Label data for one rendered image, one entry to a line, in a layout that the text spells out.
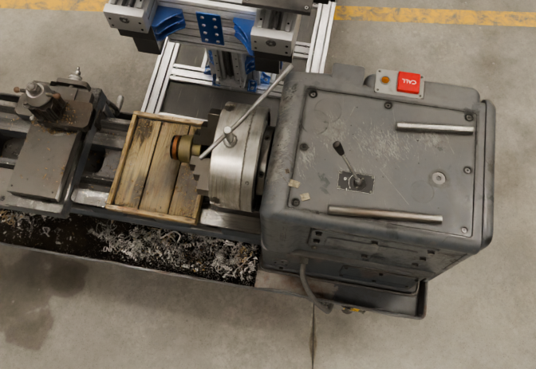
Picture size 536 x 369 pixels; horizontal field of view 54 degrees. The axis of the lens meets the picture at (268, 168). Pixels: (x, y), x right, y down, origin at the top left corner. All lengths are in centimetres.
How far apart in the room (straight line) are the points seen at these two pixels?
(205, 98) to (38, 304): 126
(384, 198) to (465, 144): 27
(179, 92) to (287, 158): 140
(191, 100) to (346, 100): 134
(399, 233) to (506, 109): 186
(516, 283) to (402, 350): 64
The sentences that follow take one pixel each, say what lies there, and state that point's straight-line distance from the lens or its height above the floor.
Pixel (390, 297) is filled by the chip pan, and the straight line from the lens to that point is 206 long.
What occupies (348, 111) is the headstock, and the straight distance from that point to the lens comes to 146.
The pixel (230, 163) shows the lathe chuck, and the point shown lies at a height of 122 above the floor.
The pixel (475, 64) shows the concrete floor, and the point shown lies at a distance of 320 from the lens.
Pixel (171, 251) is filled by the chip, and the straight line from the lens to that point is 203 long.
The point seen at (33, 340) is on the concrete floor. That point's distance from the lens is 277.
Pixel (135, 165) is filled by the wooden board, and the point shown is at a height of 89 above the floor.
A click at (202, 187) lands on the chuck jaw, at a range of 151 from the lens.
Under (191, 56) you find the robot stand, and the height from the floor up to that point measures 21.
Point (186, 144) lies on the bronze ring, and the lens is 157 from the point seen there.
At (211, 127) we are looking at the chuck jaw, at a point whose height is 117.
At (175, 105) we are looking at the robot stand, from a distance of 268.
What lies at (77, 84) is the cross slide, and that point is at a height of 97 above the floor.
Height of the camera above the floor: 253
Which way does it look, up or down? 69 degrees down
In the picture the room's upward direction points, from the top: 2 degrees counter-clockwise
